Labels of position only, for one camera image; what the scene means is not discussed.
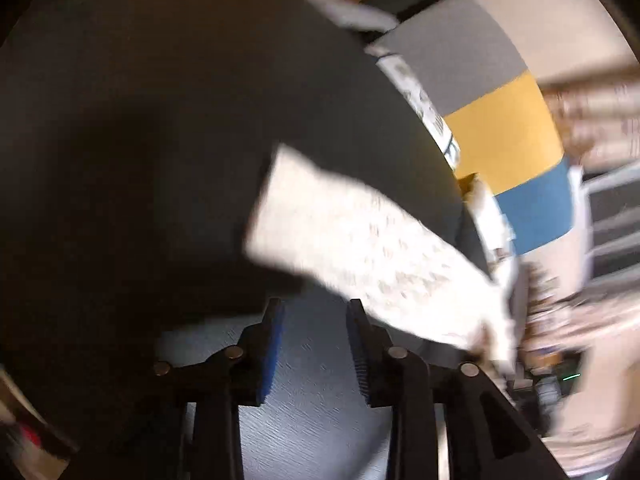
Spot patterned white pillow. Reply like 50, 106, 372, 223
368, 49, 460, 170

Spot grey yellow blue headboard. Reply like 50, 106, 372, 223
377, 0, 574, 255

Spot black bed cover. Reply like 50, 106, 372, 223
1, 0, 483, 479

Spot white knitted sweater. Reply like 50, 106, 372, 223
243, 144, 516, 374

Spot white cartoon print pillow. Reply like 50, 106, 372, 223
464, 174, 515, 276

